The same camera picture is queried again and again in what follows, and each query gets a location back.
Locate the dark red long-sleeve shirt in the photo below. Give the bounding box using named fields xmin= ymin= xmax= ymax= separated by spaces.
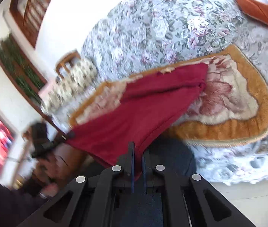
xmin=66 ymin=63 xmax=208 ymax=178

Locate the person's left hand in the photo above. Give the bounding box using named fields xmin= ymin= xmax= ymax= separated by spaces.
xmin=35 ymin=144 xmax=87 ymax=198

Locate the cream dotted pillow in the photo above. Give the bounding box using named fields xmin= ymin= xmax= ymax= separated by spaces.
xmin=40 ymin=58 xmax=97 ymax=115

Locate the wooden chair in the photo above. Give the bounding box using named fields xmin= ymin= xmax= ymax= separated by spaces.
xmin=55 ymin=50 xmax=81 ymax=79

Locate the orange plush floral blanket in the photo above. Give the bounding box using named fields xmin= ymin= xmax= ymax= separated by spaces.
xmin=69 ymin=44 xmax=268 ymax=148

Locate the floral bed sheet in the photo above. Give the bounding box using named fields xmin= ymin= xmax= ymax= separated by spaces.
xmin=41 ymin=26 xmax=268 ymax=186

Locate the floral grey quilt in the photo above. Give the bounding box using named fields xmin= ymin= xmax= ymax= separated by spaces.
xmin=81 ymin=0 xmax=246 ymax=80

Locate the orange corduroy cushion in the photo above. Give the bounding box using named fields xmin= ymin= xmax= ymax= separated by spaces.
xmin=236 ymin=0 xmax=268 ymax=26

